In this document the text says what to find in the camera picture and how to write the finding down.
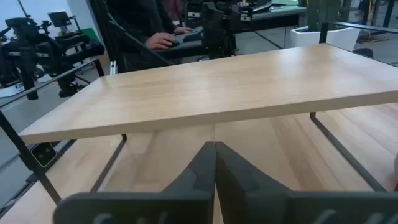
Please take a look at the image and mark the black aluminium table frame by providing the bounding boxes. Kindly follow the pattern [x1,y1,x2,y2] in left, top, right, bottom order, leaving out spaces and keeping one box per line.
[0,21,398,218]

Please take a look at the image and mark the wooden shelf black metal frame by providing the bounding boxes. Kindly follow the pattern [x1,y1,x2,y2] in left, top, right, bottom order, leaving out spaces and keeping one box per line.
[18,42,398,194]

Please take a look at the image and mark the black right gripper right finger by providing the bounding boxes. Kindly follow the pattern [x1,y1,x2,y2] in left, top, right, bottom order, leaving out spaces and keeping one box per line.
[215,141,398,224]

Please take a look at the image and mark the black keyboard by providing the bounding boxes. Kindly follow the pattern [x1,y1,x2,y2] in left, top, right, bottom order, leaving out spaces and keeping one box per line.
[182,26,205,43]

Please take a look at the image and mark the black desk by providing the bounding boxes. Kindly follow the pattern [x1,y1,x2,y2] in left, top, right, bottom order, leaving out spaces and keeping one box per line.
[155,6,307,60]

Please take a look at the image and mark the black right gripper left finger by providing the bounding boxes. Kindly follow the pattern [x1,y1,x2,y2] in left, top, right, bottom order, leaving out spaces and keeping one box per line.
[52,141,216,224]

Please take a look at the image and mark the person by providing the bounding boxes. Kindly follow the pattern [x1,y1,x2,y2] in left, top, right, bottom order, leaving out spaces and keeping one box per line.
[104,0,194,52]

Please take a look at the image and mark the green cactus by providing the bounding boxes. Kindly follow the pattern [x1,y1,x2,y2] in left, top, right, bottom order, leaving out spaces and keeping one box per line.
[306,0,352,32]

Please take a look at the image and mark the black background robot station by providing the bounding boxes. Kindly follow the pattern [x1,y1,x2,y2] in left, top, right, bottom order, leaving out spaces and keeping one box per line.
[0,17,106,100]

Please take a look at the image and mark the small table-level camera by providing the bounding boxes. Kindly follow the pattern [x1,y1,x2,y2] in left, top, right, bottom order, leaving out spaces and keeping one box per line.
[30,141,58,168]

